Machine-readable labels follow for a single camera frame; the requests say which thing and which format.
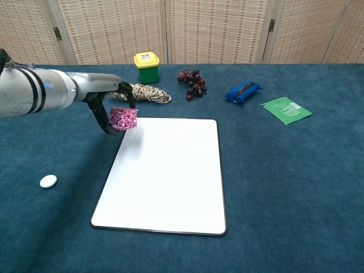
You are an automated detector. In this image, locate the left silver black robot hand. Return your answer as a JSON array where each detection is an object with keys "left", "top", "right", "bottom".
[{"left": 67, "top": 72, "right": 137, "bottom": 137}]

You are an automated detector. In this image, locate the white round magnet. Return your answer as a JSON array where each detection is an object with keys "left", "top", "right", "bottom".
[{"left": 39, "top": 175, "right": 57, "bottom": 188}]

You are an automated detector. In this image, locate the white rectangular board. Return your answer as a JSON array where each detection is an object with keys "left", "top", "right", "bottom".
[{"left": 90, "top": 117, "right": 228, "bottom": 237}]

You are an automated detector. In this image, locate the yellow lidded green container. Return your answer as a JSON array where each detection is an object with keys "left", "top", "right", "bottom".
[{"left": 134, "top": 52, "right": 160, "bottom": 84}]

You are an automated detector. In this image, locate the woven bamboo folding screen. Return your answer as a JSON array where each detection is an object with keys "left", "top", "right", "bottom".
[{"left": 0, "top": 0, "right": 364, "bottom": 68}]

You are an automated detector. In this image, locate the dark red grape bunch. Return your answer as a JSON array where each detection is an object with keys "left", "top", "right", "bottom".
[{"left": 177, "top": 68, "right": 208, "bottom": 102}]

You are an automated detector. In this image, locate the blue zipper pouch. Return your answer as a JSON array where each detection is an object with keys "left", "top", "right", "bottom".
[{"left": 224, "top": 81, "right": 262, "bottom": 105}]

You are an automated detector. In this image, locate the green foil packet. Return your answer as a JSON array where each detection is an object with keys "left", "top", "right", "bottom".
[{"left": 260, "top": 96, "right": 313, "bottom": 126}]

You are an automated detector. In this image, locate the dark blue table cloth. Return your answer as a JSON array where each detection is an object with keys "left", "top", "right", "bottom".
[{"left": 0, "top": 63, "right": 364, "bottom": 273}]

